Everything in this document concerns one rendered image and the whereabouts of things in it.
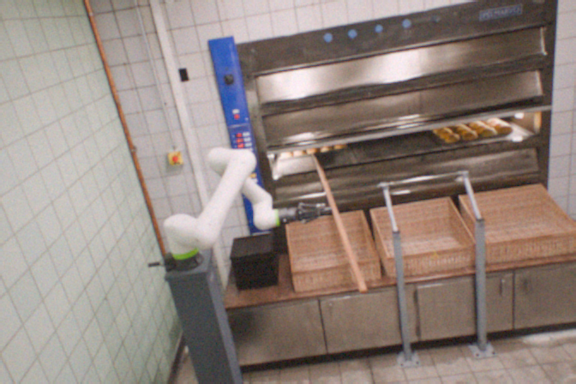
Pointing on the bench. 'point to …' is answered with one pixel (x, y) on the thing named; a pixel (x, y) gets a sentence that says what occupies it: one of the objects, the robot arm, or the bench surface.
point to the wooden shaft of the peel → (342, 231)
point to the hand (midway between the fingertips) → (325, 210)
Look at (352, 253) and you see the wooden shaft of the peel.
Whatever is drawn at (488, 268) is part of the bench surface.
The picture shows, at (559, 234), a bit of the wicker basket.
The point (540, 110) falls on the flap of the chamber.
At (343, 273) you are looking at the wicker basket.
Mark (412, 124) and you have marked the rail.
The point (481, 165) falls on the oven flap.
